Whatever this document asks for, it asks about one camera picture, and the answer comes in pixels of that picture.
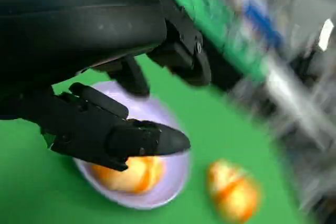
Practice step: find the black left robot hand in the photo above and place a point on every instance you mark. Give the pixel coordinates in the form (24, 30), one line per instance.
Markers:
(78, 24)

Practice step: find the orange white toy bread roll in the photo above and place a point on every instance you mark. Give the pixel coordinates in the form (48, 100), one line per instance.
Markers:
(233, 192)
(136, 176)

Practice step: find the green cloth on background table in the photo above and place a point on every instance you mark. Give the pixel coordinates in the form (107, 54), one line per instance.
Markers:
(223, 30)

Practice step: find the lilac plate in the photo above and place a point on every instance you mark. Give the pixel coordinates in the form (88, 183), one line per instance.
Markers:
(170, 176)

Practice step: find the blue bag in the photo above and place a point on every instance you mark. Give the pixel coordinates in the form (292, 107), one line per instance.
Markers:
(262, 24)

